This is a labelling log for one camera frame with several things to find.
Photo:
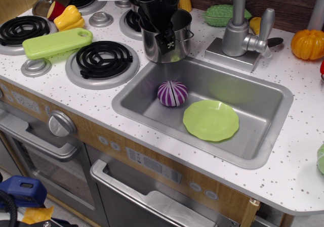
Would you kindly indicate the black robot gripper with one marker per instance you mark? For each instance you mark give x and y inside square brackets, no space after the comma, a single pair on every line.
[156,16]

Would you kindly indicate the tall steel pot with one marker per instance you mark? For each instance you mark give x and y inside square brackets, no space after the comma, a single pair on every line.
[181,22]

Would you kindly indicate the silver sink basin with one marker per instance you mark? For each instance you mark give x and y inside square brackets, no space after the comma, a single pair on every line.
[261,106]

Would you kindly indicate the steel pot lid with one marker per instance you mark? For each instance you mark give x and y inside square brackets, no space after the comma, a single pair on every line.
[41,7]

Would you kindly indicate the back right black burner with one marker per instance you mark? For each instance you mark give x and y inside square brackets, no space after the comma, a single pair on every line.
[129,25]

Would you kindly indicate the yellow corn toy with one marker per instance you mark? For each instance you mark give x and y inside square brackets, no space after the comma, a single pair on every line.
[185,5]

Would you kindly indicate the purple white striped onion toy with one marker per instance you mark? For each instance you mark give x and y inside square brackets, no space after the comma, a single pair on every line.
[172,93]

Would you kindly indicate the green bumpy gourd toy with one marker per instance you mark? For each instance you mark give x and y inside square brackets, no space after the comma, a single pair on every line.
[220,15]

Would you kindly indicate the front right black burner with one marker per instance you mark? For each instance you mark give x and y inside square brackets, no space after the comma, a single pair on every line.
[102,65]

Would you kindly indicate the silver burner dial back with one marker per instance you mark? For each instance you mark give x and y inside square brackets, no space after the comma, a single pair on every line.
[100,20]

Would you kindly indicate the silver burner dial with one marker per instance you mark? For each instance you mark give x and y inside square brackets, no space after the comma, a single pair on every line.
[36,68]
[100,20]

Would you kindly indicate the silver toy faucet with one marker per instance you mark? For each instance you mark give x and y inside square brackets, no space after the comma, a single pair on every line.
[238,48]

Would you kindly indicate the green plastic plate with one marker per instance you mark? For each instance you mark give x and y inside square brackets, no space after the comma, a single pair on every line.
[211,120]

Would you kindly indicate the yellow bell pepper toy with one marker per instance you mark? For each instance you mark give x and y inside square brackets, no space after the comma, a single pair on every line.
[70,18]

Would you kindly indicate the red apple half toy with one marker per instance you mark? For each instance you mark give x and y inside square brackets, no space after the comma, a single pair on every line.
[55,10]

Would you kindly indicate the green cutting board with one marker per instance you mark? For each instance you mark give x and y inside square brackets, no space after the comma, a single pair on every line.
[55,43]

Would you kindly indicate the silver stove knob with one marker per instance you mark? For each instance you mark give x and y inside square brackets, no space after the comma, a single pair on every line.
[60,125]

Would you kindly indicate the silver burner dial front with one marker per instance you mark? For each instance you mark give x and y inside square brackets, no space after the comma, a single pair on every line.
[36,68]

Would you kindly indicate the orange pumpkin toy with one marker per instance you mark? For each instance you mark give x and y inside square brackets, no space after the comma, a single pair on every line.
[308,44]

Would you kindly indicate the front left black burner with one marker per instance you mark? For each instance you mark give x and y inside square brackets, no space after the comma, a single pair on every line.
[15,31]

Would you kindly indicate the red toy at edge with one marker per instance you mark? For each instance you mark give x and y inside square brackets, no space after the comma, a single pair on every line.
[322,71]

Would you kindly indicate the green cabbage toy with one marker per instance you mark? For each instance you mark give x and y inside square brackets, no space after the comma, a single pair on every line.
[320,158]

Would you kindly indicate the blue clamp device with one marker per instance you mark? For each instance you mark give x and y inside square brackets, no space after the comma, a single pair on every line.
[25,191]

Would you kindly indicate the yellow cloth on floor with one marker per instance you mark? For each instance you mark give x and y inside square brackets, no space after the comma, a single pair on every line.
[34,215]

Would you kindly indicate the silver dishwasher door handle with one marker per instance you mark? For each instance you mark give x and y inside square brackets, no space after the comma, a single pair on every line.
[131,198]

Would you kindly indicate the silver oven door handle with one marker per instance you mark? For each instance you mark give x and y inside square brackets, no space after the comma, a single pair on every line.
[18,129]

